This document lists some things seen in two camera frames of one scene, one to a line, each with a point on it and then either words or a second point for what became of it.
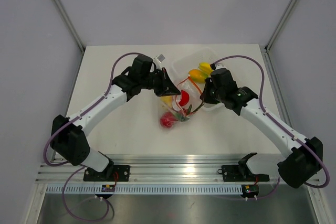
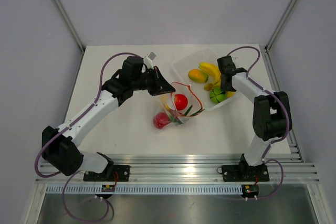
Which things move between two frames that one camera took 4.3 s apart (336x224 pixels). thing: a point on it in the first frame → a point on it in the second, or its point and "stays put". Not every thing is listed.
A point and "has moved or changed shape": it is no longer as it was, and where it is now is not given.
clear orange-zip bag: x=183 y=105 has moved or changed shape
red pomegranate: x=167 y=119 → x=160 y=119
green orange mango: x=198 y=76 stays put
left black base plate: x=112 y=173 stays put
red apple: x=185 y=98 has moved or changed shape
